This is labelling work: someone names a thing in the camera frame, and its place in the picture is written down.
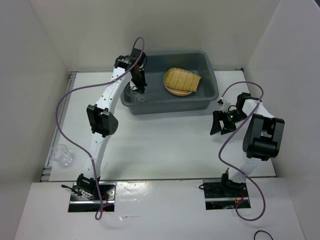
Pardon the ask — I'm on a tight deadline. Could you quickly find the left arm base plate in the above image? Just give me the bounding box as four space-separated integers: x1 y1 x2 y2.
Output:
68 182 117 213

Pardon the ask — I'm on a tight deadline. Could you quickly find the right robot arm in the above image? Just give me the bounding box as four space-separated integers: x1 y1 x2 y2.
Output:
210 92 285 197

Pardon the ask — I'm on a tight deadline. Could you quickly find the black cable loop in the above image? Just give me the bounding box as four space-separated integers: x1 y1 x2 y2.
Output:
253 229 274 240

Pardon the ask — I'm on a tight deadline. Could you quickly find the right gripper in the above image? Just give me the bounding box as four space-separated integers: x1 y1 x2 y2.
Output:
210 110 249 135

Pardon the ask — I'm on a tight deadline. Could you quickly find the woven bamboo tray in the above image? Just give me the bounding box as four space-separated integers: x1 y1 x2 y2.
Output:
163 67 201 92

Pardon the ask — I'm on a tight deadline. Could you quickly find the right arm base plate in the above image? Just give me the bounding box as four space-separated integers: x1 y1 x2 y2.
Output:
198 179 251 211

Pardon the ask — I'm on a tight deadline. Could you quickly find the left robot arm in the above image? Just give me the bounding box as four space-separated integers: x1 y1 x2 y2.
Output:
76 48 147 200

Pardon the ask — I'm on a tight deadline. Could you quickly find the clear plastic cup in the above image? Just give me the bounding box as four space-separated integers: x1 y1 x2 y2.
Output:
50 144 74 168
127 88 145 103

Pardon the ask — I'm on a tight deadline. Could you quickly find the grey plastic bin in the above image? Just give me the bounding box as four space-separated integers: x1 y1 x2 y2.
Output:
120 50 219 115

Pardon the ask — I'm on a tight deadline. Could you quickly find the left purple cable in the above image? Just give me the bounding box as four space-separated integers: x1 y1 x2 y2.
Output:
55 36 146 221

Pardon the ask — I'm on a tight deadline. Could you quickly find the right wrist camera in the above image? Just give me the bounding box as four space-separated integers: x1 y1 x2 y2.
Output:
218 97 232 113

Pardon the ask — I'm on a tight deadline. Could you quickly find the aluminium table rail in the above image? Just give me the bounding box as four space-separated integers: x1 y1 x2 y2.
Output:
39 71 79 182

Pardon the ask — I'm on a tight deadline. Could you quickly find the yellow round plate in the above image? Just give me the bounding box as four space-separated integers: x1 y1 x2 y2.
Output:
164 85 193 97

